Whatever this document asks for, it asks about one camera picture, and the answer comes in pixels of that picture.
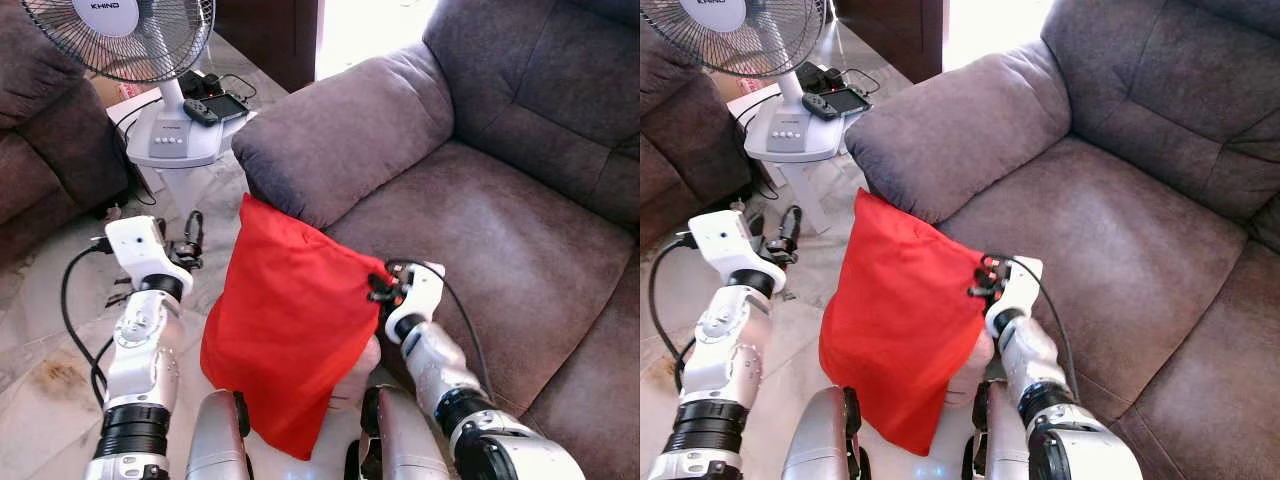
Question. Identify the cardboard box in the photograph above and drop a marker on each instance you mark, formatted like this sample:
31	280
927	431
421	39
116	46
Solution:
735	86
108	92

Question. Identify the dark brown sofa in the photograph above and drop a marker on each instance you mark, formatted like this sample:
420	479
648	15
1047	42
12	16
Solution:
685	150
50	150

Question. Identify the black handheld game console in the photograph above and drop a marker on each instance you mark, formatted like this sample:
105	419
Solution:
845	100
225	106

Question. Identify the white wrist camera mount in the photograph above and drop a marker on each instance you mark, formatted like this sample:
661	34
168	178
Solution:
425	295
140	250
1022	285
725	245

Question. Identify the red pillow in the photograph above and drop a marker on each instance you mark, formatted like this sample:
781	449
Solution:
900	320
290	320

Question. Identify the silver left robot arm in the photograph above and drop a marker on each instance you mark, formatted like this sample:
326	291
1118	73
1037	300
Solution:
140	350
722	345

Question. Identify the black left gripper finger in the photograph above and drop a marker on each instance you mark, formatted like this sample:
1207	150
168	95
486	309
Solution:
792	227
757	225
195	230
163	230

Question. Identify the white table fan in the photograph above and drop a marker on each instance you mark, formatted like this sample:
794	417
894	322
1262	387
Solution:
172	135
795	130

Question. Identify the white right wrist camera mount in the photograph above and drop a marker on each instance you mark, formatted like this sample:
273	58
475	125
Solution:
1022	285
425	295

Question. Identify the grey brown fabric sofa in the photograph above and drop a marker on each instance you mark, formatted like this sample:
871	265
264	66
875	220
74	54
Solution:
1120	220
500	230

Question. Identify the black charger block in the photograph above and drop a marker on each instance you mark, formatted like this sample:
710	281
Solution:
200	84
820	77

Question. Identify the silver right robot leg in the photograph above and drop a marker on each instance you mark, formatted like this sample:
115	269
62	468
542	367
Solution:
1000	445
405	445

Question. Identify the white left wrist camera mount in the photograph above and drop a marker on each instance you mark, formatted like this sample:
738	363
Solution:
725	245
140	250

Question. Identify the silver robot leg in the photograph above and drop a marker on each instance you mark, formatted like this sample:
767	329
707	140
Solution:
1000	445
405	445
820	440
215	440

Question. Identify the silver left robot leg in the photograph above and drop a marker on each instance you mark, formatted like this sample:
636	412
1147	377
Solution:
215	440
820	440

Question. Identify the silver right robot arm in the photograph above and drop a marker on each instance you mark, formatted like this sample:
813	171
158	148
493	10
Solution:
1040	380
445	380

